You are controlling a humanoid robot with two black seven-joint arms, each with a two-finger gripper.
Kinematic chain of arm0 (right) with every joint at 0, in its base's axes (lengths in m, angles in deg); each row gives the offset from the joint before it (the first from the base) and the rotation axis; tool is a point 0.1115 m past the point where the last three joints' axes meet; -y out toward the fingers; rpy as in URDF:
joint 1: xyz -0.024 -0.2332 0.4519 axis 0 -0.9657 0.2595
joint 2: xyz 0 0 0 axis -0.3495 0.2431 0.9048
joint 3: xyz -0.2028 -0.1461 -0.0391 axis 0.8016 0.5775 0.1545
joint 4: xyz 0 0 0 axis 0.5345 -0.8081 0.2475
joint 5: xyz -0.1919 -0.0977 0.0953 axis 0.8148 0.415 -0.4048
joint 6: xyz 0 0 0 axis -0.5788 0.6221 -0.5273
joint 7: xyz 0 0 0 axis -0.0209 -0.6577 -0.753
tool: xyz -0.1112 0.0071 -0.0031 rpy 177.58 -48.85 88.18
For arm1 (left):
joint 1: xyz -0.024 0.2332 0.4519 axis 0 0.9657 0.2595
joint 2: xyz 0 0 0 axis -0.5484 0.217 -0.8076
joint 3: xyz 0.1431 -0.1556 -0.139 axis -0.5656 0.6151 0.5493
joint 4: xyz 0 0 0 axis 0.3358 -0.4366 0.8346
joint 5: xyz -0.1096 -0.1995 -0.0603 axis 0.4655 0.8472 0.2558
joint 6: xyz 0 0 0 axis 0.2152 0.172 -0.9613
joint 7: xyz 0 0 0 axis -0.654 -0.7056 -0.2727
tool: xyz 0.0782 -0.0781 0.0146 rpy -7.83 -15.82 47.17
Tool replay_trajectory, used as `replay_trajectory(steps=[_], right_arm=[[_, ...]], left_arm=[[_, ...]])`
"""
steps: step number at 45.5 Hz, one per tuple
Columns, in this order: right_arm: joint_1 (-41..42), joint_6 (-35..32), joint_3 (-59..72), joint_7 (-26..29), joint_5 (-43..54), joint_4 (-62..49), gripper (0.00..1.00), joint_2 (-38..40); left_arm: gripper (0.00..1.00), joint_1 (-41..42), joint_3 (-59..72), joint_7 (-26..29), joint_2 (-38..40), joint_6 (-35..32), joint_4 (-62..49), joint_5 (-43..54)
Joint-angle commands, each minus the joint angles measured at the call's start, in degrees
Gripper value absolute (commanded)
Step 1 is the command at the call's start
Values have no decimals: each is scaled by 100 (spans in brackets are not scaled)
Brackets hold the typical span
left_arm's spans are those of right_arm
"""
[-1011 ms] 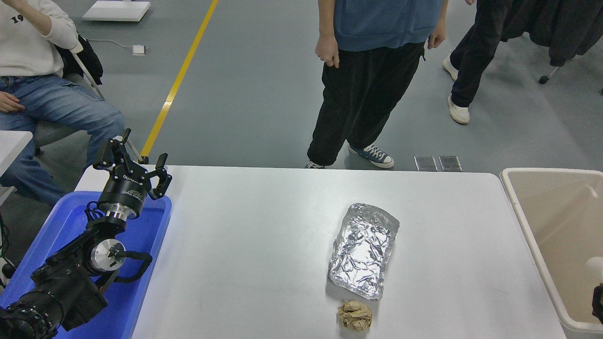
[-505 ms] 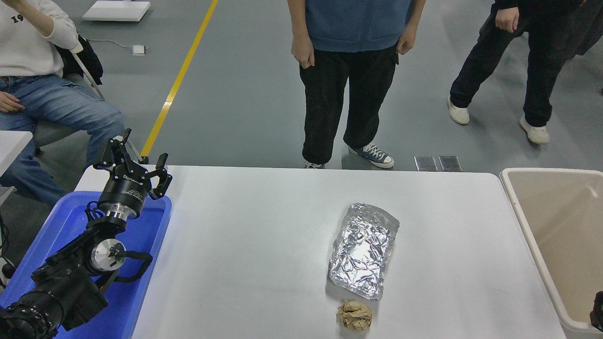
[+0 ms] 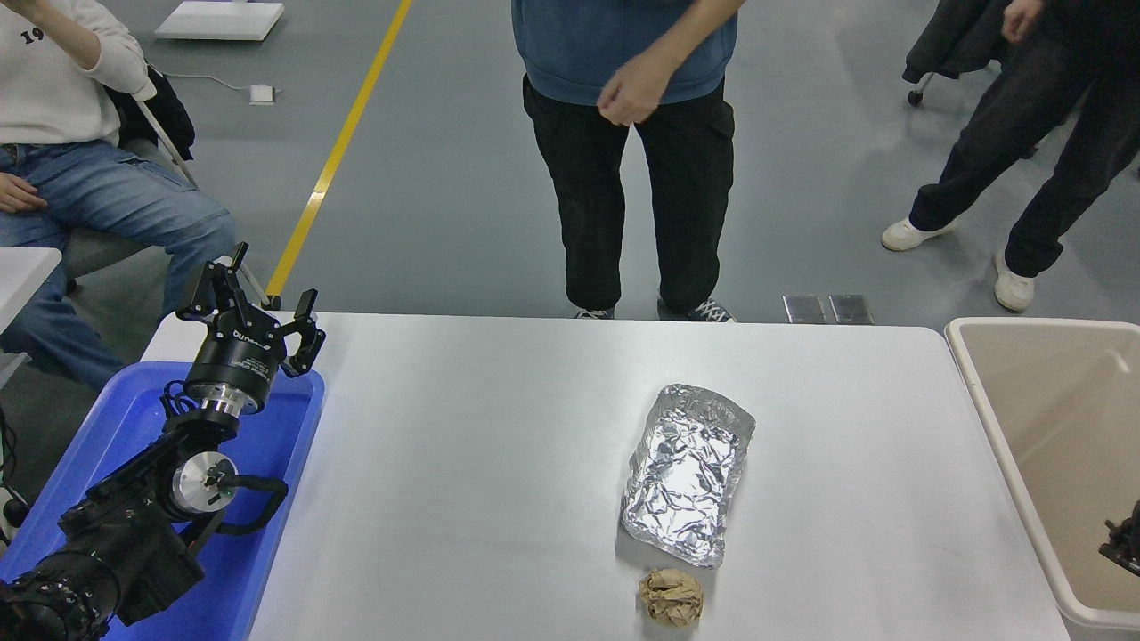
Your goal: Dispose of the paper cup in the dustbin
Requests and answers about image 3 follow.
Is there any blue plastic tray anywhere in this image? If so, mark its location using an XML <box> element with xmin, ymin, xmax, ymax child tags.
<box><xmin>0</xmin><ymin>361</ymin><xmax>326</xmax><ymax>641</ymax></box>

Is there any white folding chair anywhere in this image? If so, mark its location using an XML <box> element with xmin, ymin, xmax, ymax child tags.
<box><xmin>62</xmin><ymin>76</ymin><xmax>273</xmax><ymax>312</ymax></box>

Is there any black cable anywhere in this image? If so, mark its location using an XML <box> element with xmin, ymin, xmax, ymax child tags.
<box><xmin>0</xmin><ymin>405</ymin><xmax>29</xmax><ymax>546</ymax></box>

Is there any person's hand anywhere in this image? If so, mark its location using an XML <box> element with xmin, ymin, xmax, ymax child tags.
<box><xmin>596</xmin><ymin>54</ymin><xmax>672</xmax><ymax>127</ymax></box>
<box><xmin>1000</xmin><ymin>0</ymin><xmax>1046</xmax><ymax>45</ymax></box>
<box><xmin>0</xmin><ymin>173</ymin><xmax>48</xmax><ymax>215</ymax></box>

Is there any white side table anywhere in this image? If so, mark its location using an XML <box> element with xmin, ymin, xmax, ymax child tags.
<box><xmin>0</xmin><ymin>247</ymin><xmax>63</xmax><ymax>388</ymax></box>

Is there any black bag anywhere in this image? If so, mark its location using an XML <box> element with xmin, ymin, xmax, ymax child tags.
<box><xmin>102</xmin><ymin>62</ymin><xmax>195</xmax><ymax>162</ymax></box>

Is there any person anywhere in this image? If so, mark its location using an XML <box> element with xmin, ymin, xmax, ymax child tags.
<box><xmin>0</xmin><ymin>0</ymin><xmax>237</xmax><ymax>393</ymax></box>
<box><xmin>882</xmin><ymin>0</ymin><xmax>1140</xmax><ymax>313</ymax></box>
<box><xmin>511</xmin><ymin>0</ymin><xmax>745</xmax><ymax>322</ymax></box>

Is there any crumpled tan paper ball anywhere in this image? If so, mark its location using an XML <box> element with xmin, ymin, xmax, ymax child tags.
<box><xmin>639</xmin><ymin>568</ymin><xmax>704</xmax><ymax>627</ymax></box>

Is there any large pale bin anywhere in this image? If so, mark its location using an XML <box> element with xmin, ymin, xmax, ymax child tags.
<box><xmin>944</xmin><ymin>317</ymin><xmax>1140</xmax><ymax>631</ymax></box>

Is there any grey adapter cable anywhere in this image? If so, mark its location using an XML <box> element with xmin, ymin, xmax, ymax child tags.
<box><xmin>165</xmin><ymin>72</ymin><xmax>252</xmax><ymax>93</ymax></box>

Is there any silver foil tray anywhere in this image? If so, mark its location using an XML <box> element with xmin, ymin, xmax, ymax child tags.
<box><xmin>621</xmin><ymin>384</ymin><xmax>756</xmax><ymax>569</ymax></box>

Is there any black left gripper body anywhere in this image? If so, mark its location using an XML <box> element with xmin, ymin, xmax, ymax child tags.
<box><xmin>183</xmin><ymin>307</ymin><xmax>285</xmax><ymax>403</ymax></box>

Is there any dark grey jacket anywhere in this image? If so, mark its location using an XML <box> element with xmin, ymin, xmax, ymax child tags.
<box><xmin>902</xmin><ymin>0</ymin><xmax>1012</xmax><ymax>86</ymax></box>

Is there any white flat board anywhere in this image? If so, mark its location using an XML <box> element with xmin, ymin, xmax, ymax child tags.
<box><xmin>153</xmin><ymin>0</ymin><xmax>286</xmax><ymax>41</ymax></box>

